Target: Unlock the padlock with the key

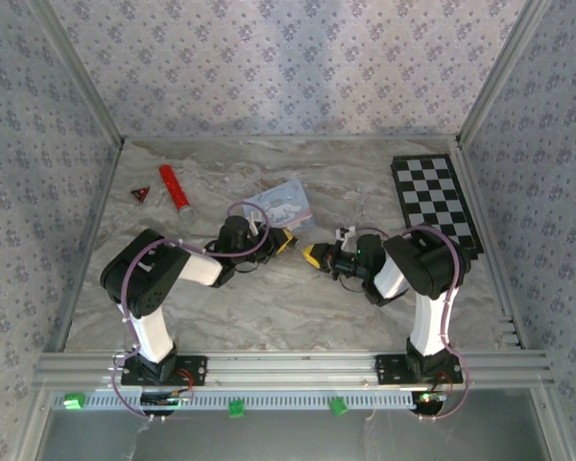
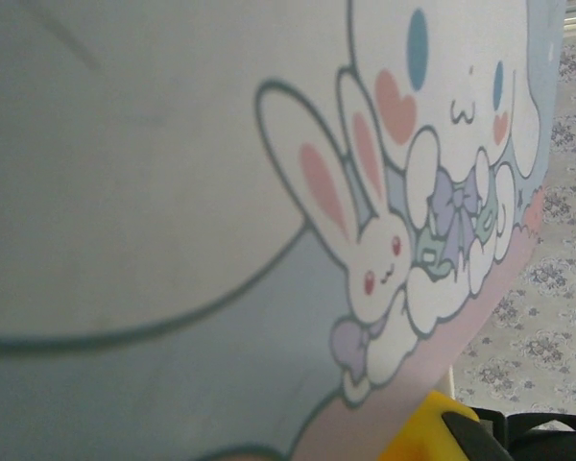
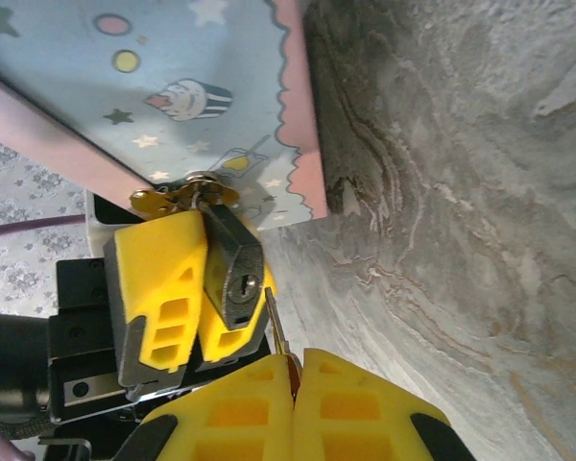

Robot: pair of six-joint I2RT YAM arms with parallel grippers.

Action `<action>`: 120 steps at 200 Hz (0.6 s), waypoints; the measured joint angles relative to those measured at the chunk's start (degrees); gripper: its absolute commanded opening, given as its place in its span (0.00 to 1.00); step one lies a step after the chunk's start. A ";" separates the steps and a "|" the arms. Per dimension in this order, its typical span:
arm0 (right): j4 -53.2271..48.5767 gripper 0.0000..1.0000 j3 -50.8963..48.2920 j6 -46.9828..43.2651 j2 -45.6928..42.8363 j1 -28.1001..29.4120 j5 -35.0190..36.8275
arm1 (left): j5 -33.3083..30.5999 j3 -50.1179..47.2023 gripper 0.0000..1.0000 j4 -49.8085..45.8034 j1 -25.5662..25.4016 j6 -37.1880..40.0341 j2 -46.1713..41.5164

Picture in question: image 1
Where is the clear printed plastic bag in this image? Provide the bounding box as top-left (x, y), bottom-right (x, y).
top-left (242, 180), bottom-right (318, 235)

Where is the red tube with silver end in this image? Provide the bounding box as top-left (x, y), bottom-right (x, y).
top-left (158, 164), bottom-right (196, 220)

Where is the black and grey chessboard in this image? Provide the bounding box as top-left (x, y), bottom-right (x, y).
top-left (390, 153), bottom-right (485, 263)

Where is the grey metal sheet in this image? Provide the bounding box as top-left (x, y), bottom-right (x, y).
top-left (33, 389), bottom-right (558, 461)

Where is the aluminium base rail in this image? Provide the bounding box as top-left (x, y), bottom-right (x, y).
top-left (32, 350), bottom-right (557, 391)

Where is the aluminium frame side rail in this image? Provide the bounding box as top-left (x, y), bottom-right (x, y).
top-left (455, 142), bottom-right (529, 351)
top-left (42, 141), bottom-right (126, 354)

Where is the grey slotted cable duct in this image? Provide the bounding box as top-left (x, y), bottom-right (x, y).
top-left (51, 389), bottom-right (417, 412)

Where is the thin red wire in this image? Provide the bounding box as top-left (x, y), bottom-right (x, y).
top-left (431, 370), bottom-right (455, 393)
top-left (175, 368), bottom-right (197, 399)

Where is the aluminium frame corner post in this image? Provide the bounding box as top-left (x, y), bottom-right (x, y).
top-left (454, 0), bottom-right (554, 145)
top-left (28, 0), bottom-right (127, 145)

